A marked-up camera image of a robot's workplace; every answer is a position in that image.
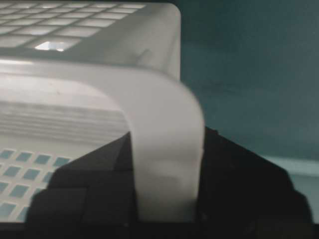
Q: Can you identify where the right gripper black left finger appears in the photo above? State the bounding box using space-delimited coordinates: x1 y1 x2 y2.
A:
26 133 135 239

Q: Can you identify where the white plastic perforated basket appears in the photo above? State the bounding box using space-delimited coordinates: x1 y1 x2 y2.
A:
0 0 204 223

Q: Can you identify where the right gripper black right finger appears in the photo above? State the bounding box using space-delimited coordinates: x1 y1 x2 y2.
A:
197 127 314 239

